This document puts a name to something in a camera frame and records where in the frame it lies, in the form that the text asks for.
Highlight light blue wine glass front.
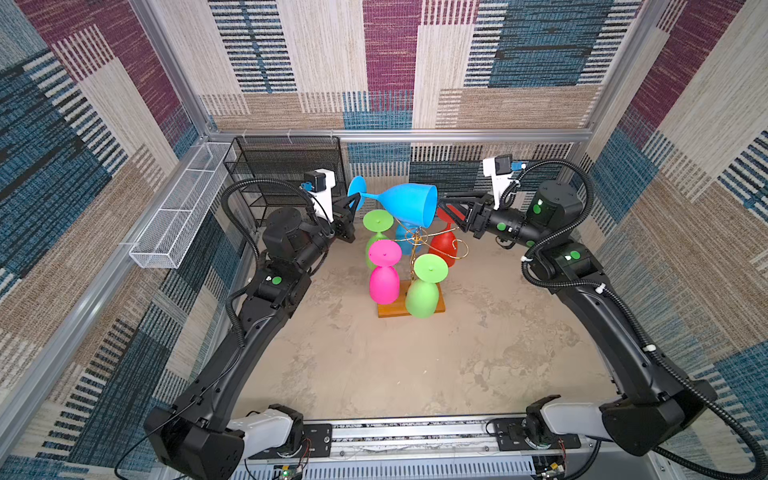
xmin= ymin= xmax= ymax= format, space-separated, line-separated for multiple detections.
xmin=347 ymin=176 xmax=438 ymax=228

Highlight red wine glass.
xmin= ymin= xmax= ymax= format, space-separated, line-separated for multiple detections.
xmin=429 ymin=208 xmax=458 ymax=268

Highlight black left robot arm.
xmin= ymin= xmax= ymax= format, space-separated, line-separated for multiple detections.
xmin=144 ymin=170 xmax=362 ymax=479

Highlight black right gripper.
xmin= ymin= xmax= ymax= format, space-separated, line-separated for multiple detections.
xmin=437 ymin=189 xmax=547 ymax=249

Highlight blue wine glass back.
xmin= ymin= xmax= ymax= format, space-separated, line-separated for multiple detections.
xmin=395 ymin=222 xmax=422 ymax=256

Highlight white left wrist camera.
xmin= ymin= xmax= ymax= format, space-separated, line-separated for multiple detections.
xmin=301 ymin=169 xmax=336 ymax=223

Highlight black wire shelf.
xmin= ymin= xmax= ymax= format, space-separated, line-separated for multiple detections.
xmin=224 ymin=136 xmax=348 ymax=226

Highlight green wine glass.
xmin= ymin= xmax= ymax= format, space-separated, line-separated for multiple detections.
xmin=405 ymin=254 xmax=449 ymax=319
xmin=363 ymin=209 xmax=394 ymax=271

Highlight green wine glass back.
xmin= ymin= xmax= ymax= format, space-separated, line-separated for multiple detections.
xmin=363 ymin=209 xmax=394 ymax=271

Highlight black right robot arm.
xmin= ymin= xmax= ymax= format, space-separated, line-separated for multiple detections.
xmin=437 ymin=155 xmax=767 ymax=479

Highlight white wire basket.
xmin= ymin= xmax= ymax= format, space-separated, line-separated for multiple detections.
xmin=129 ymin=142 xmax=230 ymax=269

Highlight pink wine glass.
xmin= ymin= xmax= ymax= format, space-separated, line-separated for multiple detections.
xmin=368 ymin=240 xmax=402 ymax=305

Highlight green wine glass front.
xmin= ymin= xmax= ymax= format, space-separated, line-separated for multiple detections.
xmin=405 ymin=254 xmax=449 ymax=319

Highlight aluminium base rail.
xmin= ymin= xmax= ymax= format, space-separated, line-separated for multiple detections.
xmin=232 ymin=414 xmax=684 ymax=479

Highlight wooden rack base with gold wire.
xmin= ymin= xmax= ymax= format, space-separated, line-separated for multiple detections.
xmin=377 ymin=220 xmax=469 ymax=319

